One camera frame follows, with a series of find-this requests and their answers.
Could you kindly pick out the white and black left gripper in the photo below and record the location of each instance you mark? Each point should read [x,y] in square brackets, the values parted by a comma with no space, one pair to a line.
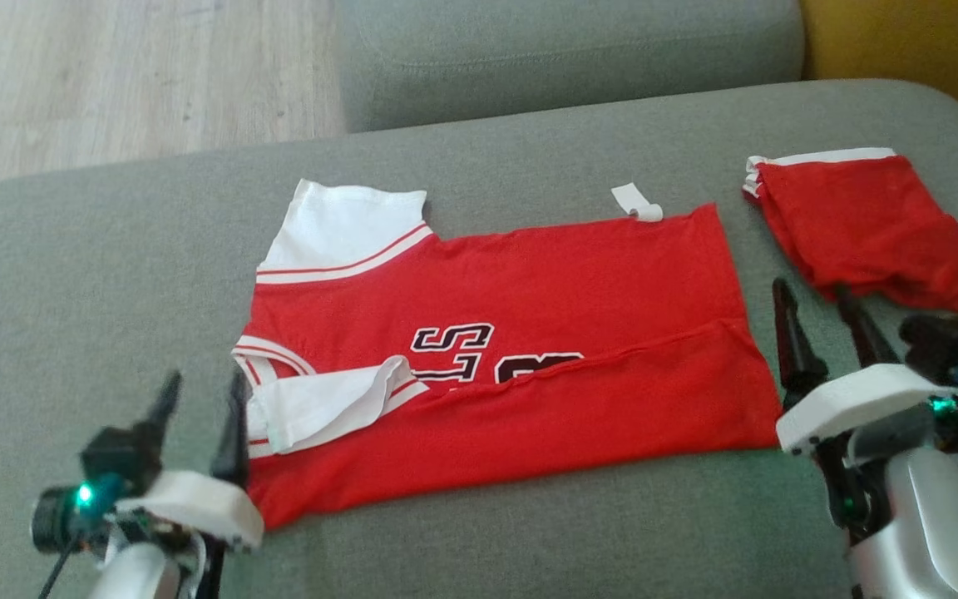
[196,503]

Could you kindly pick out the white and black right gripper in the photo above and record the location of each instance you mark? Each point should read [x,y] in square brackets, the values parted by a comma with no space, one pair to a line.
[853,399]

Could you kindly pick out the red and white numbered jersey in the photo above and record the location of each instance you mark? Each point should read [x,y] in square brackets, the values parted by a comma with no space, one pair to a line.
[570,291]

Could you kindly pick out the red shorts with white stripe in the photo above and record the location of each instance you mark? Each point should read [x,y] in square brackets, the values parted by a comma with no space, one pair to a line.
[861,225]

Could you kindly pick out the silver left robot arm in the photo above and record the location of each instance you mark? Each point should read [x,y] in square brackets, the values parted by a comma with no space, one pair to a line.
[138,574]

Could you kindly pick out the yellow sofa backrest cushion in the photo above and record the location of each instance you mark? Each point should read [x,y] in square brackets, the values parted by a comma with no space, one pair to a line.
[911,42]

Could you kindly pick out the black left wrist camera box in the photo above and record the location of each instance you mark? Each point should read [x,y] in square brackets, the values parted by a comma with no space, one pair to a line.
[117,453]

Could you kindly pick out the large grey sofa seat cushion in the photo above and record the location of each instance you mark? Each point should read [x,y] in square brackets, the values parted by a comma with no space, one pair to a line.
[113,249]

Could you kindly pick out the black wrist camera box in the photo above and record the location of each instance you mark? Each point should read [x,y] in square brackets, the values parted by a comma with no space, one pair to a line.
[945,345]
[117,453]

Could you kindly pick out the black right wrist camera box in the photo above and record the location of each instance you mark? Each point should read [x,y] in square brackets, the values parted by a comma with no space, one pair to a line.
[945,345]

